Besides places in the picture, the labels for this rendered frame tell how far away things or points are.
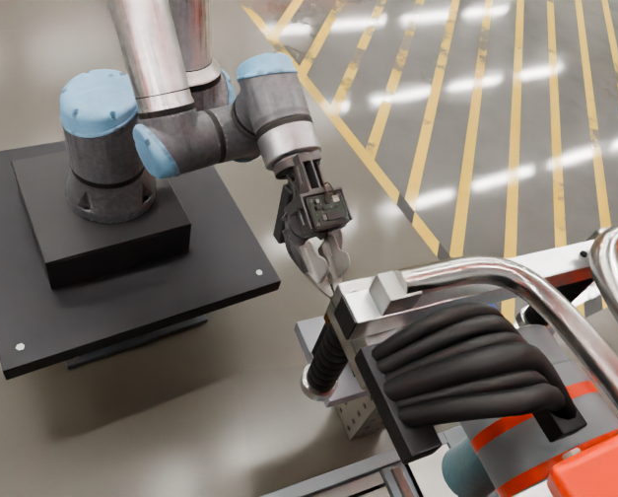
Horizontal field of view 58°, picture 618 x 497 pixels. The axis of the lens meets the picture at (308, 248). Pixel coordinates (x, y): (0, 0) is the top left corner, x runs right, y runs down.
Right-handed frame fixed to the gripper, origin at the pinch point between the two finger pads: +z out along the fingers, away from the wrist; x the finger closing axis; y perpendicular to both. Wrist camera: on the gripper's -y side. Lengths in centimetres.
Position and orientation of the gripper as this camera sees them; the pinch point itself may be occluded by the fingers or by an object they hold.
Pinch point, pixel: (329, 291)
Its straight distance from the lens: 83.6
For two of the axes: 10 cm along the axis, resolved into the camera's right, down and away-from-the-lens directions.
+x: 8.7, -2.2, 4.3
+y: 3.8, -2.4, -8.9
